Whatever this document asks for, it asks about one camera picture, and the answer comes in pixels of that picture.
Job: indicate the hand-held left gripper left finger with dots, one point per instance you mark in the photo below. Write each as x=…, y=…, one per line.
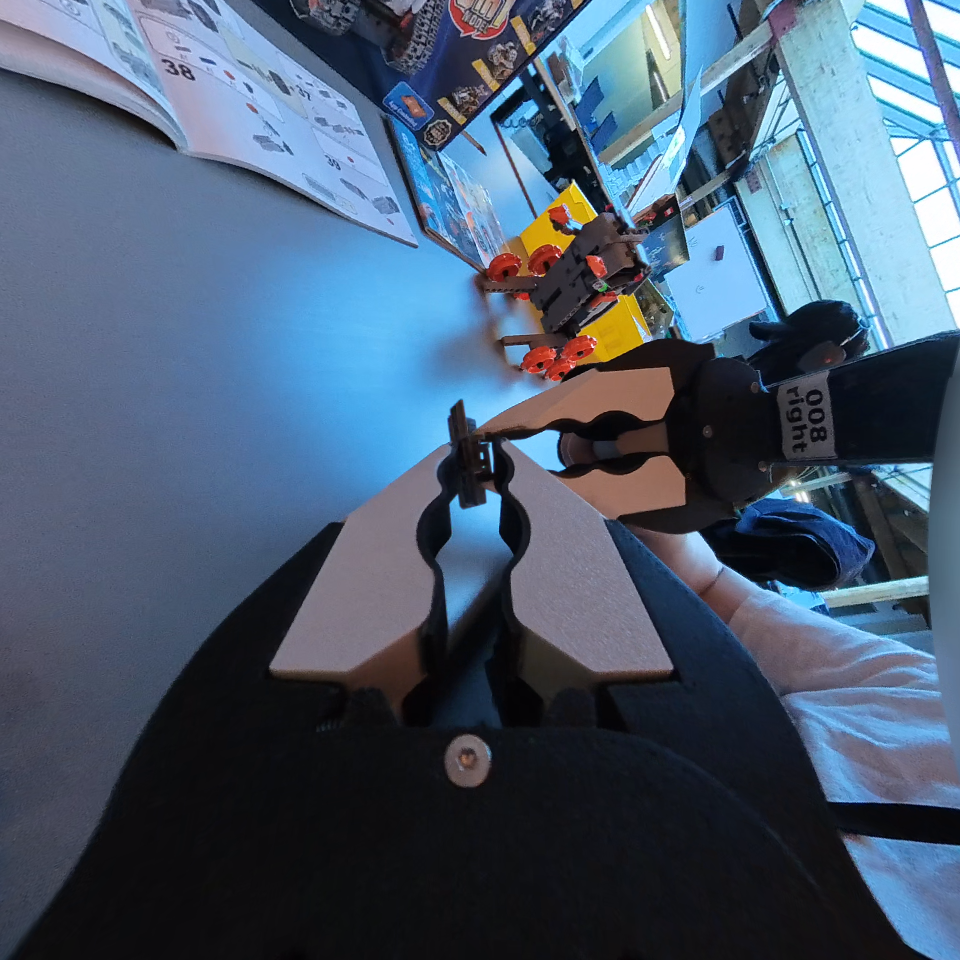
x=360, y=600

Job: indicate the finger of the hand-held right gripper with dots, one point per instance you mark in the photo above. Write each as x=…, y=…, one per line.
x=645, y=487
x=607, y=401

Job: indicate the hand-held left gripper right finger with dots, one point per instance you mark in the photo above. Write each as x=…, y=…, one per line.
x=585, y=592

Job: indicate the small dark axle brick piece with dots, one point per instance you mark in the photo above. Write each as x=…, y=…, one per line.
x=476, y=480

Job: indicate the person's right forearm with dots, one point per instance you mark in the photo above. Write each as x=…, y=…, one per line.
x=787, y=637

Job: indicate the grey desk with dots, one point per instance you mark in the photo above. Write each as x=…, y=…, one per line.
x=187, y=412

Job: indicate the person's right hand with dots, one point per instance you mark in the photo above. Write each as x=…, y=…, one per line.
x=675, y=553

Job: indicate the brick vehicle with orange wheels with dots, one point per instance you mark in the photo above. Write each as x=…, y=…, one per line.
x=577, y=277

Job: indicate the blue denim cloth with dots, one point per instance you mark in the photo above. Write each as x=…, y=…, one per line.
x=787, y=544

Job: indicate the whiteboard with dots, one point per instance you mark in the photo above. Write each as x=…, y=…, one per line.
x=720, y=277

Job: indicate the yellow box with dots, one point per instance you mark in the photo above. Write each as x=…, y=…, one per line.
x=555, y=232

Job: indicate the dark printed toy kit box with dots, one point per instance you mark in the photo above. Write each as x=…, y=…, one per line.
x=450, y=52

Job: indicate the open instruction booklet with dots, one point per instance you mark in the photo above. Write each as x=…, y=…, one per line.
x=225, y=90

